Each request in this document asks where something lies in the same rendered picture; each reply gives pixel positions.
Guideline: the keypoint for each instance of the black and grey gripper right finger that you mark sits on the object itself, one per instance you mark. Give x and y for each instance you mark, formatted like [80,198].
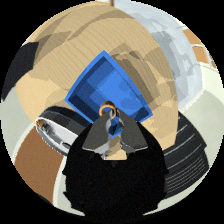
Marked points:
[136,138]

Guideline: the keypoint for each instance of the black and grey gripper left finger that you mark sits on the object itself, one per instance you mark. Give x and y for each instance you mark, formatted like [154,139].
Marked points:
[94,139]

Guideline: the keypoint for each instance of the blue crate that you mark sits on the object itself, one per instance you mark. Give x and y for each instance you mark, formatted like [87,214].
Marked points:
[100,82]

